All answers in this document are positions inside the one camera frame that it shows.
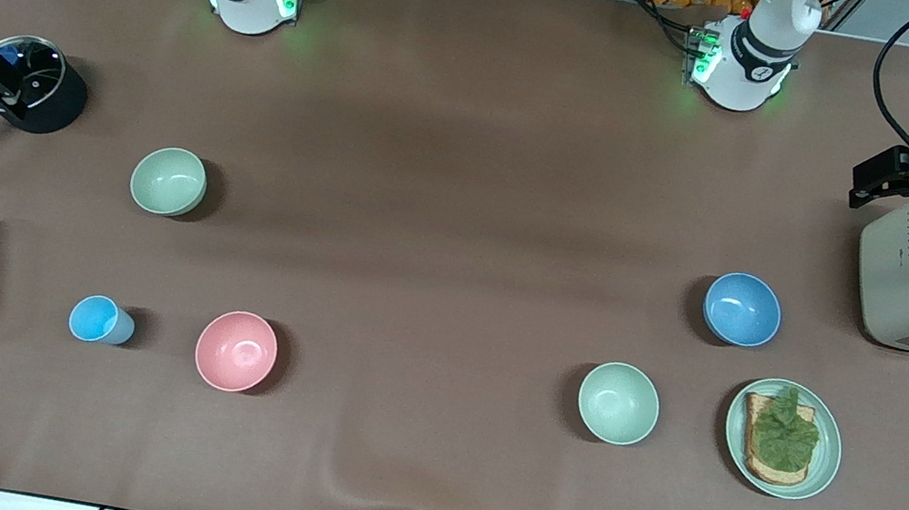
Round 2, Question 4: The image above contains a blue plastic cup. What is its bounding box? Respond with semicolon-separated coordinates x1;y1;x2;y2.
66;291;140;351

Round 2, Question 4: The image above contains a light green plate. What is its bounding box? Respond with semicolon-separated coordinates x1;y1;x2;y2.
714;371;853;508

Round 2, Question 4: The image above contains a pink bowl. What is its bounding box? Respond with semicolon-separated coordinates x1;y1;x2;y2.
189;304;285;400

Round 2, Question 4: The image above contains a light green bowl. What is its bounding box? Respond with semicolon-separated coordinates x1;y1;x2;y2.
125;140;213;223
571;356;667;453

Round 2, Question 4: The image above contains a glass pot lid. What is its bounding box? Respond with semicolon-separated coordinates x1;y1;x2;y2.
0;30;72;125

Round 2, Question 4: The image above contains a green lettuce leaf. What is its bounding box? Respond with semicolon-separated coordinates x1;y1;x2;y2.
744;381;828;478

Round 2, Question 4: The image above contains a toast slice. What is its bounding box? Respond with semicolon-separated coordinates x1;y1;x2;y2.
731;391;821;491

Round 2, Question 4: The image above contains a blue bowl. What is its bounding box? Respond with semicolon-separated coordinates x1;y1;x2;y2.
697;267;789;354

